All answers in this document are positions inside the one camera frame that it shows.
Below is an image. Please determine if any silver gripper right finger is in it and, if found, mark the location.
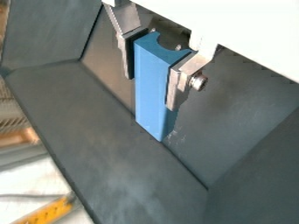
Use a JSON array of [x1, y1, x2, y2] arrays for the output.
[[164, 34, 220, 112]]

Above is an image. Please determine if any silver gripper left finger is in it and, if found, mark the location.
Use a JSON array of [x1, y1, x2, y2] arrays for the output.
[[102, 0, 146, 80]]

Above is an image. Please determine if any blue arch block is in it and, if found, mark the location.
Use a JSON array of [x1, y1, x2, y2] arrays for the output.
[[133, 31, 190, 142]]

